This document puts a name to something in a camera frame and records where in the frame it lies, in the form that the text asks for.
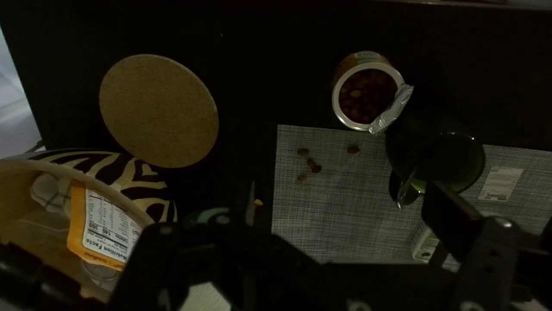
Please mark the round cork coaster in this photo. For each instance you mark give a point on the round cork coaster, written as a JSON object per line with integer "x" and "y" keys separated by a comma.
{"x": 157, "y": 110}

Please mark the small cup of coffee beans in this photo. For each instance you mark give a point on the small cup of coffee beans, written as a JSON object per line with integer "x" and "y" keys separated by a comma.
{"x": 366, "y": 96}

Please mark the white placemat label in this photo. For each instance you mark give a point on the white placemat label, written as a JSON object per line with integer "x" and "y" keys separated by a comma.
{"x": 500, "y": 184}

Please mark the dark green mug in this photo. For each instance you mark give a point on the dark green mug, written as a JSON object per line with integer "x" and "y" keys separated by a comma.
{"x": 442, "y": 149}

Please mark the metal spoon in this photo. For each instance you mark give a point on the metal spoon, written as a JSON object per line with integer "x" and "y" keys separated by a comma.
{"x": 405, "y": 189}

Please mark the zebra pattern bowl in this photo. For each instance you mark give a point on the zebra pattern bowl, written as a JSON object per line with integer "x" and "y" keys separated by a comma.
{"x": 122, "y": 174}

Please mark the brown coffee bean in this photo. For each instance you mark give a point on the brown coffee bean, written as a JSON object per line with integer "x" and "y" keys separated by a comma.
{"x": 300, "y": 177}
{"x": 352, "y": 149}
{"x": 310, "y": 163}
{"x": 302, "y": 151}
{"x": 316, "y": 168}

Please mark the yellow labelled food packet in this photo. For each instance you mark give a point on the yellow labelled food packet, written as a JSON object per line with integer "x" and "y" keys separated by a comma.
{"x": 103, "y": 227}

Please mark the grey woven placemat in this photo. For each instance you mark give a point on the grey woven placemat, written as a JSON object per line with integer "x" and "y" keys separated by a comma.
{"x": 338, "y": 213}

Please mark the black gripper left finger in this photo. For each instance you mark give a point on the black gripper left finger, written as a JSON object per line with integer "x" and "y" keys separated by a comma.
{"x": 250, "y": 208}

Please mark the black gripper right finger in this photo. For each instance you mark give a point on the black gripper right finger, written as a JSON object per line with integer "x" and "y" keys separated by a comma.
{"x": 450, "y": 222}

